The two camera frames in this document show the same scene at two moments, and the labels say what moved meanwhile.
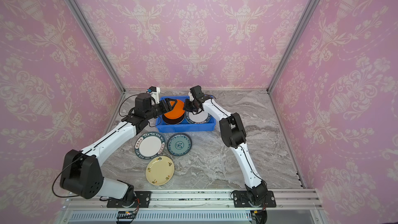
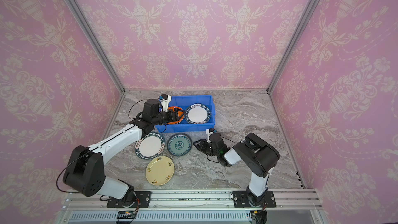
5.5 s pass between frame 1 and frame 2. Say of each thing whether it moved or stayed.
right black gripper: moved
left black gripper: moved
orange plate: moved
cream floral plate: stayed
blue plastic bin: stayed
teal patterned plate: stayed
